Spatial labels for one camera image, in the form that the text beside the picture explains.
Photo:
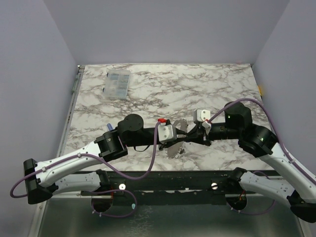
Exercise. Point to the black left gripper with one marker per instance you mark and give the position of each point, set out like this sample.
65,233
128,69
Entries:
163,144

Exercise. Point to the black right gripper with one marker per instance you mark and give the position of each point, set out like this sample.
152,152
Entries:
206,137

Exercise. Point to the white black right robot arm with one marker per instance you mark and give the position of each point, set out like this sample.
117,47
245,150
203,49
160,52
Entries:
298,192

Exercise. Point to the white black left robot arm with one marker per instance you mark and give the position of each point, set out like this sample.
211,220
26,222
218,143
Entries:
47,178

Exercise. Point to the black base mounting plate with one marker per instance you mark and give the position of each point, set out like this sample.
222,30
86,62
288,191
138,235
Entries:
169,187

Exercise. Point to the clear plastic organizer box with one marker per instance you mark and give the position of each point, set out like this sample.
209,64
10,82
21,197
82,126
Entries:
117,84

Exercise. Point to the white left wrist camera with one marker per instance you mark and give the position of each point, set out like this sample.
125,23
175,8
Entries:
166,133

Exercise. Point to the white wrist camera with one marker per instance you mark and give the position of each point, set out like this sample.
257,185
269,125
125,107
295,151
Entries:
201,118
166,133

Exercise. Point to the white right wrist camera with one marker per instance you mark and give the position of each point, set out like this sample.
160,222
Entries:
201,118

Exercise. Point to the blue handled screwdriver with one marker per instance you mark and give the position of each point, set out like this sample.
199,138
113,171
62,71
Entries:
109,126

